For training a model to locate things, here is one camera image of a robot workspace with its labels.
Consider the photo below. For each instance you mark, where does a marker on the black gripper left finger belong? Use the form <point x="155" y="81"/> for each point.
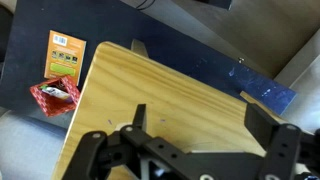
<point x="146" y="143"/>

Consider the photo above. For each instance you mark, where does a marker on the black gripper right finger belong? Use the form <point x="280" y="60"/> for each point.
<point x="283" y="146"/>

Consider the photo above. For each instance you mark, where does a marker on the light wooden table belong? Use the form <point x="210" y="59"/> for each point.
<point x="166" y="93"/>

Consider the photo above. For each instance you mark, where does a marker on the red woven basket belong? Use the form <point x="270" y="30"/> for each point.
<point x="55" y="106"/>

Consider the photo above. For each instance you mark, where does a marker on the white packet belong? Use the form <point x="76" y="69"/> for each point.
<point x="56" y="92"/>

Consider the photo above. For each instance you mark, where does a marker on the grey sofa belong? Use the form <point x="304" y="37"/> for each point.
<point x="26" y="150"/>

